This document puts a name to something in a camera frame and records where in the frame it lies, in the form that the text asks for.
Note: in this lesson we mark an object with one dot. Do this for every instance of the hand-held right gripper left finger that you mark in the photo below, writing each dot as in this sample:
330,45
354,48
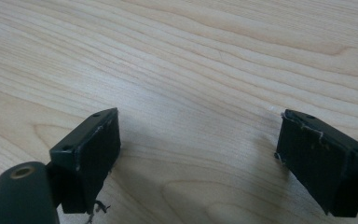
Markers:
90,149

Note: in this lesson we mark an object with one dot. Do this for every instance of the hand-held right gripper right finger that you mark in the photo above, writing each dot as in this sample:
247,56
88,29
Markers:
317,158

